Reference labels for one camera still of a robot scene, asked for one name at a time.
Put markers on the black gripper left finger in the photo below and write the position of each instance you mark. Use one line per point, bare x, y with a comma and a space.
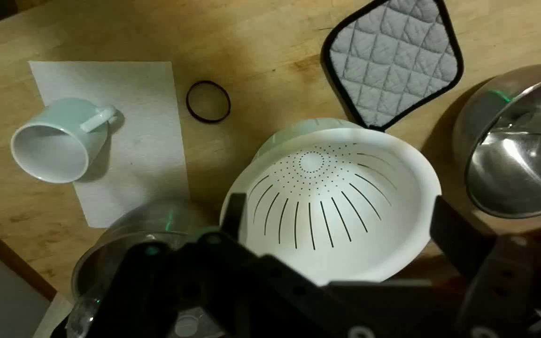
233, 216

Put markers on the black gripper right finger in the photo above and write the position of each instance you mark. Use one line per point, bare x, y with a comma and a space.
458, 235

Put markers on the shiny metal bowl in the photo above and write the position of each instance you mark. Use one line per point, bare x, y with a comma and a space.
520, 169

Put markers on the white plastic colander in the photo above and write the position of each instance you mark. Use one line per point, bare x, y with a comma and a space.
338, 207

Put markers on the white paper sheet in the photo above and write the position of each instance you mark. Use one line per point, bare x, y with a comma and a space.
148, 143

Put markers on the black rubber band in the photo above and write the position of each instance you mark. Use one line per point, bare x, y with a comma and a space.
187, 105

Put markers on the grey quilted pot holder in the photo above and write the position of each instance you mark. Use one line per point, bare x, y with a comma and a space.
392, 59

